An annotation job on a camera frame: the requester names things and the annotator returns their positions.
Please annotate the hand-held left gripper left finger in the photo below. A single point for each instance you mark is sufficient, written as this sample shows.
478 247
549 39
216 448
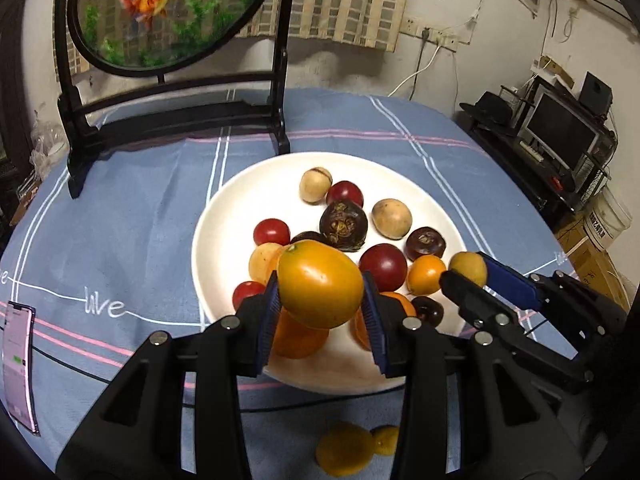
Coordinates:
267 325

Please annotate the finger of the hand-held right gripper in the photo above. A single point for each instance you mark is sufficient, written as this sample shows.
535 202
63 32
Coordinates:
475 305
515 282

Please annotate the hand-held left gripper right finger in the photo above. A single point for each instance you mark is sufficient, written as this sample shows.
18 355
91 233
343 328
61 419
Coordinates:
374 325

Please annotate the large orange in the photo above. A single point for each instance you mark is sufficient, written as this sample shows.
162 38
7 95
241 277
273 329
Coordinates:
397 305

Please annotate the mandarin orange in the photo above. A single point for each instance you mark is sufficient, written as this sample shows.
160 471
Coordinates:
297 342

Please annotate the small dark purple plum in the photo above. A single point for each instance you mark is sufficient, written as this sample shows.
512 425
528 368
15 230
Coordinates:
307 237
427 311

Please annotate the smooth yellow-orange fruit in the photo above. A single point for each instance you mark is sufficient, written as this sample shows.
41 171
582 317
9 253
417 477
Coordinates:
320 285
345 449
426 275

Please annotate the dark red plum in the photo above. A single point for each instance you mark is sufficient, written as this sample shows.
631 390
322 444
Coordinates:
346 195
382 266

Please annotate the pale yellow round fruit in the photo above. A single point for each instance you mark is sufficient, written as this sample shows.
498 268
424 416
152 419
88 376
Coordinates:
262 262

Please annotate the dark brown water chestnut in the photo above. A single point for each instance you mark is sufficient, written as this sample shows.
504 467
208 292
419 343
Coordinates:
425 243

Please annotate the large dark purple mangosteen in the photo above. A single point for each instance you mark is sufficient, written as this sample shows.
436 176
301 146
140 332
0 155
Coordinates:
343 225

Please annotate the tan round fruit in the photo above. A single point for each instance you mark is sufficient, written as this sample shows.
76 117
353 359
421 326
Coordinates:
391 218
315 185

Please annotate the white oval plate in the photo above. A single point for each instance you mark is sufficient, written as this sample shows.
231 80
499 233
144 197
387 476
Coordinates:
235 200

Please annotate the cardboard box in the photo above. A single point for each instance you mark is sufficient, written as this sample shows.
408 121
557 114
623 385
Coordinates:
590 265

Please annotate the black desk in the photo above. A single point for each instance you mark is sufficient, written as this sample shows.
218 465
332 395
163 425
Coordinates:
530 180

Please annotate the small red object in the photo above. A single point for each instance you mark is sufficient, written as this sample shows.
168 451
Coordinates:
556 180

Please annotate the white plastic bucket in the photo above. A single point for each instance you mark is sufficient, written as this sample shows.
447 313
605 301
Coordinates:
607 217

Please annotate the white keyboard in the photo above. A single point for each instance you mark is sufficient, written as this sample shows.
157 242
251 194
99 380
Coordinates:
530 150

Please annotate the computer monitor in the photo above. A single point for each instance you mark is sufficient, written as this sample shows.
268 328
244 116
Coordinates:
557 130

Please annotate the blue-grey striped tablecloth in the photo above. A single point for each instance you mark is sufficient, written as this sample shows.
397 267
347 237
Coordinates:
150 200

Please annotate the black hat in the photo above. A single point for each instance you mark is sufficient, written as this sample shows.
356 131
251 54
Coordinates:
487 107

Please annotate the black speaker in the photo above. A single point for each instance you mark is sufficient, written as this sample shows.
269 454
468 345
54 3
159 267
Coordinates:
596 92

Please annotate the brown cardboard piece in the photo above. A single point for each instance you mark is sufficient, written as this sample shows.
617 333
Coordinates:
555 72

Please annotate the smartphone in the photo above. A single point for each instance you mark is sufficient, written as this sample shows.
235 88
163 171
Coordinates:
17 360

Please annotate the clear plastic bag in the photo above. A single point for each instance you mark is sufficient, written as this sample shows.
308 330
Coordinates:
47 145

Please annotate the beige checked curtain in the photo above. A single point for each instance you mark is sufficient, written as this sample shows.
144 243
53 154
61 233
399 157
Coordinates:
340 5

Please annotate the white wall power sockets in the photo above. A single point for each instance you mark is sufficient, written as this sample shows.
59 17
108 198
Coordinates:
432 35

